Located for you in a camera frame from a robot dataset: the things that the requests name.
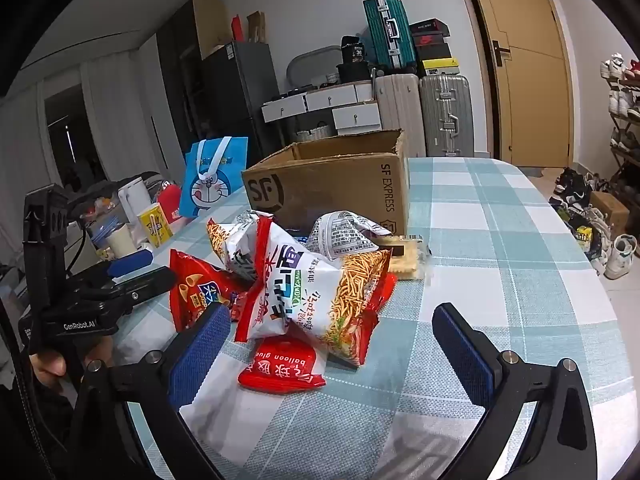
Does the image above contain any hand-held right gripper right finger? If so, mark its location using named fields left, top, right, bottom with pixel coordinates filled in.
left=432, top=302, right=601, bottom=480

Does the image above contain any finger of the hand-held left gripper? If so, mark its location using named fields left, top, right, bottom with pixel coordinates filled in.
left=100, top=266, right=177, bottom=311
left=75, top=250, right=153, bottom=287

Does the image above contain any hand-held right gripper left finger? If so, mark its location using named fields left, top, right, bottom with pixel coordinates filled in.
left=67, top=302, right=233, bottom=480

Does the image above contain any small red snack packet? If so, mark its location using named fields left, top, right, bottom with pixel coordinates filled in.
left=237, top=336, right=327, bottom=392

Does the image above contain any red white noodle snack packet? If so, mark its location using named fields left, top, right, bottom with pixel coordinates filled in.
left=206, top=210, right=275, bottom=283
left=234, top=217, right=398, bottom=373

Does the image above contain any brown cardboard box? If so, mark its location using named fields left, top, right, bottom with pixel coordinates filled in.
left=241, top=129, right=411, bottom=241

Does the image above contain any person's left forearm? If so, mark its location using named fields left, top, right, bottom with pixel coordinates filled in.
left=0, top=380, right=76, bottom=480

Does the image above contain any person's left hand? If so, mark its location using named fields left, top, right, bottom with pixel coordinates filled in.
left=31, top=337, right=113, bottom=390

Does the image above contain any paper cup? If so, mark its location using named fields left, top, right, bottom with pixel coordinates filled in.
left=106, top=223, right=138, bottom=257

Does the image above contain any yellow carton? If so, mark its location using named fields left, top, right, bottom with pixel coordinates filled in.
left=137, top=203, right=174, bottom=248

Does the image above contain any red chip packet blue label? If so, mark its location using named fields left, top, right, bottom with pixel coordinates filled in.
left=168, top=248, right=251, bottom=333

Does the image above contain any white kettle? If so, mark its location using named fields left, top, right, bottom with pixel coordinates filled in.
left=117, top=176, right=156, bottom=226

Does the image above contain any checked tablecloth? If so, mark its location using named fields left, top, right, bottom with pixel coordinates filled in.
left=115, top=156, right=626, bottom=480

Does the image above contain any clear cracker packet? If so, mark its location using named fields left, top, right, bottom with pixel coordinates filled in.
left=372, top=234, right=432, bottom=282

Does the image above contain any blue cartoon gift bag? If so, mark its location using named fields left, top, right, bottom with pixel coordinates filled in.
left=179, top=136, right=249, bottom=221

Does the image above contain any white curtain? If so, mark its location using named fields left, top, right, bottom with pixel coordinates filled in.
left=80, top=52, right=163, bottom=186

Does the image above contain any black trash bin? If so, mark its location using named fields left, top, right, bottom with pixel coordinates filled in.
left=562, top=212, right=608, bottom=261

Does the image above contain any newspaper print snack packet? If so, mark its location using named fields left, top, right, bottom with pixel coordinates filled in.
left=304, top=211, right=393, bottom=263

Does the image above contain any tall dark cabinet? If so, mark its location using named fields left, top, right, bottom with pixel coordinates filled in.
left=157, top=0, right=233, bottom=176

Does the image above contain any dark grey refrigerator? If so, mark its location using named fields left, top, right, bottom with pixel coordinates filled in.
left=202, top=40, right=281, bottom=171

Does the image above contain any pile of shoes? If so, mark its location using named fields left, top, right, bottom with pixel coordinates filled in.
left=547, top=167, right=640, bottom=281

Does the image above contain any small cardboard box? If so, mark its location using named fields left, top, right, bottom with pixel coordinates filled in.
left=590, top=191, right=630, bottom=238

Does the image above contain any woven laundry basket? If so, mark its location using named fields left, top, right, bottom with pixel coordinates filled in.
left=295, top=122, right=337, bottom=143

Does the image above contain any silver suitcase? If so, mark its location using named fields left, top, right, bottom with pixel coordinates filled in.
left=419, top=75, right=475, bottom=158

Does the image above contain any beige suitcase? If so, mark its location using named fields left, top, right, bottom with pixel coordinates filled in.
left=374, top=74, right=427, bottom=158

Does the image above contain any white drawer dresser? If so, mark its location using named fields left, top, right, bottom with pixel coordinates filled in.
left=261, top=82, right=383, bottom=136

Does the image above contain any grey oval mirror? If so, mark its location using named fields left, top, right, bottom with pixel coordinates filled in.
left=287, top=45, right=343, bottom=96

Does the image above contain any brown paper bag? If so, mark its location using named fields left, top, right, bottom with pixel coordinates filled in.
left=246, top=10, right=267, bottom=43

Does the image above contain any wooden door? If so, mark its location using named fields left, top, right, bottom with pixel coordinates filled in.
left=462, top=0, right=573, bottom=168

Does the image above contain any shoe rack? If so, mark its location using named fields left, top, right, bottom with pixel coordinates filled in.
left=607, top=75, right=640, bottom=196

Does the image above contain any yellow black shoebox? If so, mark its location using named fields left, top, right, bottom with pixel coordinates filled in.
left=422, top=57, right=461, bottom=78

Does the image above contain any plain black shoebox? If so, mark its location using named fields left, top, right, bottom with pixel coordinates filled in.
left=415, top=42, right=453, bottom=63

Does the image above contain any black box white label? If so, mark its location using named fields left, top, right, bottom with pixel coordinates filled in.
left=341, top=35, right=368, bottom=64

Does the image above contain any row of shoes on rack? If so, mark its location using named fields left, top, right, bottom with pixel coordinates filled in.
left=601, top=52, right=640, bottom=156

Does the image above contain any teal suitcase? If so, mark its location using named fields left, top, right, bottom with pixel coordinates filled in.
left=362, top=0, right=418, bottom=72

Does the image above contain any black shoebox red lid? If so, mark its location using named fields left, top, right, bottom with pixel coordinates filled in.
left=410, top=19, right=451, bottom=36

